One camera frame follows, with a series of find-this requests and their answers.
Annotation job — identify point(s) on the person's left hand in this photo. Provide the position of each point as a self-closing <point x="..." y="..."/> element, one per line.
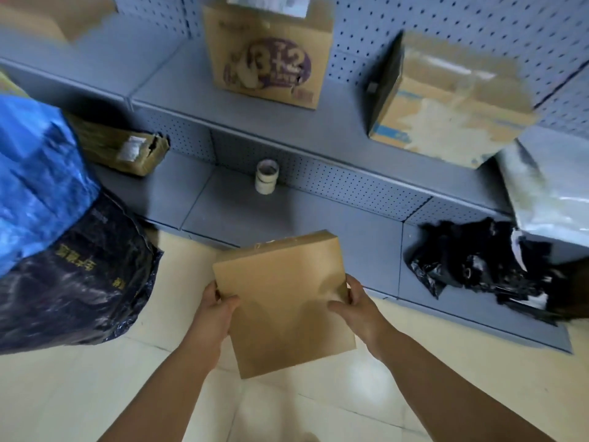
<point x="209" y="322"/>

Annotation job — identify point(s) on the person's right hand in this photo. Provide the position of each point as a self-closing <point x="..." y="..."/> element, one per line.
<point x="368" y="324"/>

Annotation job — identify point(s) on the brown parcel box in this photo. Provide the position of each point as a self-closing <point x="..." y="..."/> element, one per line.
<point x="285" y="299"/>

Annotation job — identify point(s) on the person's left forearm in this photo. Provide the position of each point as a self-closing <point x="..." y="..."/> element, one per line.
<point x="161" y="395"/>

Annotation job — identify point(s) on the person's right forearm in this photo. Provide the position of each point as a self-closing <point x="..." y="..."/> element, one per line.
<point x="460" y="395"/>

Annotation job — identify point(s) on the crushed cardboard parcel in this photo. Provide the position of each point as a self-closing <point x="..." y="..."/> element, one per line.
<point x="106" y="151"/>

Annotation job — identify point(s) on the printed 3+2 carton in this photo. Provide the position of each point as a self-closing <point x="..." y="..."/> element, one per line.
<point x="267" y="64"/>

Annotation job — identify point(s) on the pile of black plastic bags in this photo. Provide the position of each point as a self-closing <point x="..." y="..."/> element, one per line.
<point x="474" y="262"/>

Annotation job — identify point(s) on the beige tape roll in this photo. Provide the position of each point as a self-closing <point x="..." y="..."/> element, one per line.
<point x="267" y="179"/>

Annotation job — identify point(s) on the large blue black bag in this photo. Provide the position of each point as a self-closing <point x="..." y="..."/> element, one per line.
<point x="46" y="188"/>

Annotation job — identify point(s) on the stack of white mailer bags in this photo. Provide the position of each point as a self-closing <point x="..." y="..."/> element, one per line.
<point x="547" y="193"/>

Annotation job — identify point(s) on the grey metal pegboard rack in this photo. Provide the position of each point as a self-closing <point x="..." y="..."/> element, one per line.
<point x="175" y="78"/>

